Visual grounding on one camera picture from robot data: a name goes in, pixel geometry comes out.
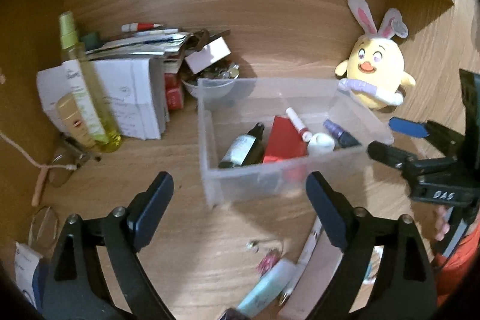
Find yellow-green spray bottle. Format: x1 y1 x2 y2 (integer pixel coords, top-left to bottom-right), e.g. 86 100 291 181
58 11 122 154

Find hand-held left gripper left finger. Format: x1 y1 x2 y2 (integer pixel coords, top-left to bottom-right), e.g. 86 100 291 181
42 171 177 320

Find stack of books and papers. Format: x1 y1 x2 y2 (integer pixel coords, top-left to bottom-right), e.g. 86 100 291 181
85 28 196 60

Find person's right forearm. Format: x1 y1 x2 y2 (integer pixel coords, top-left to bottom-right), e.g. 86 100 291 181
431 226 480 307

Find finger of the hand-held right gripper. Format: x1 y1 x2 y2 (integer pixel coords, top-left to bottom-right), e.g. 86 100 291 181
367 141 456 186
389 117 467 165

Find white card box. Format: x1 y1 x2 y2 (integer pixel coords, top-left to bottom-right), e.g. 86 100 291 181
184 37 231 73

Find white green lotion tube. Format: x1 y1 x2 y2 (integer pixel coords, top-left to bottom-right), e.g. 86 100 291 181
62 59 107 144

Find beige sunscreen bottle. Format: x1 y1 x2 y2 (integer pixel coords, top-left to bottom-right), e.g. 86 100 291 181
56 92 96 148

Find wooden stick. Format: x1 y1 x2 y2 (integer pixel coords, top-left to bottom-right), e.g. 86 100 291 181
32 164 51 207

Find clear plastic bin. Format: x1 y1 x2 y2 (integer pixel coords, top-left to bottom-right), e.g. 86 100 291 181
197 77 395 208

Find dark purple bottle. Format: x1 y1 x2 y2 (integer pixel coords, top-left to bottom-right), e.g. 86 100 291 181
323 118 362 150

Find white cable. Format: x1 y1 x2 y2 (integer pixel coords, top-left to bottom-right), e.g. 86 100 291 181
0 130 77 171

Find yellow chick plush toy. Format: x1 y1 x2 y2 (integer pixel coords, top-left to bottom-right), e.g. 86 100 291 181
335 0 417 111

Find bowl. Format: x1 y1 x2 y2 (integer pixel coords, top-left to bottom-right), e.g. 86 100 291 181
181 74 239 101

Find red white marker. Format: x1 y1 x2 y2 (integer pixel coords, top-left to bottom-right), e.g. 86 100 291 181
121 22 165 33

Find dark dropper bottle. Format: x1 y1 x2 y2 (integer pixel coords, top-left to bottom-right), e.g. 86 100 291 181
218 122 265 169

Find mint green squeeze tube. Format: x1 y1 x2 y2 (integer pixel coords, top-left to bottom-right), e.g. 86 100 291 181
236 259 297 319

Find pink patterned small item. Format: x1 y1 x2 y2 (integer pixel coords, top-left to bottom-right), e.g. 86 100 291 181
257 254 280 274

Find round eyeglasses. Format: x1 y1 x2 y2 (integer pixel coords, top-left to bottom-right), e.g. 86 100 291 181
28 205 61 257

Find white round cap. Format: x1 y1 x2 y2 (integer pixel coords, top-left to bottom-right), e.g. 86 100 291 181
307 133 335 156

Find brown hair clip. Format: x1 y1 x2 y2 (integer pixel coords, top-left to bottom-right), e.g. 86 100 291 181
187 28 231 51

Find white pen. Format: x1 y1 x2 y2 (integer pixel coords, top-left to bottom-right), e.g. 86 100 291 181
281 220 323 306

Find blue white carton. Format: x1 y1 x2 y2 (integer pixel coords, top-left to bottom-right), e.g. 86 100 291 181
13 241 49 309

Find person's right hand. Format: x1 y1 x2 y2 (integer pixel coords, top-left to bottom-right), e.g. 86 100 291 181
432 207 451 243

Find folded white papers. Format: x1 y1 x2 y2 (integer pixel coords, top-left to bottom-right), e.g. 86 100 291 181
36 55 171 141

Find pink cosmetic tube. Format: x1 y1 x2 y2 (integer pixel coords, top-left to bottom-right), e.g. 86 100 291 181
279 234 342 320

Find eyeglasses with white tag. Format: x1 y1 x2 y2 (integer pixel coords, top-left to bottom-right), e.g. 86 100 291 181
48 140 103 189

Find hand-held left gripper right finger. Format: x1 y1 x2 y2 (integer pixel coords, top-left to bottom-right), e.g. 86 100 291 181
305 171 437 320

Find red foil pouch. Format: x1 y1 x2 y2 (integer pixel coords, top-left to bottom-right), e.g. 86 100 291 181
262 115 308 165

